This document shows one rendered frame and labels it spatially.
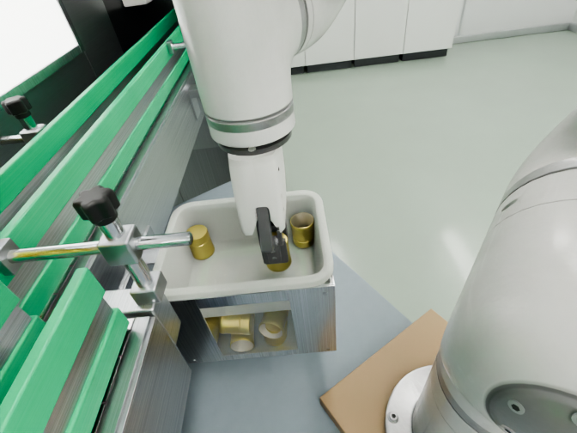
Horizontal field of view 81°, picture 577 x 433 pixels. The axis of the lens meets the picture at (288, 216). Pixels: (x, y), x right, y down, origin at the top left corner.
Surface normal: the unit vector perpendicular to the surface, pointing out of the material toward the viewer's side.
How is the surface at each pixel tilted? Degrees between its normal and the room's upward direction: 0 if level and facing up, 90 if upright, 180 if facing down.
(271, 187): 84
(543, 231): 36
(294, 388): 0
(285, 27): 89
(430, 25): 90
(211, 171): 90
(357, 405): 0
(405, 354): 0
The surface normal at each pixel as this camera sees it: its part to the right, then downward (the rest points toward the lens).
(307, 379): -0.11, -0.74
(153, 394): 0.99, -0.11
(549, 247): -0.52, -0.78
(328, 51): 0.04, 0.66
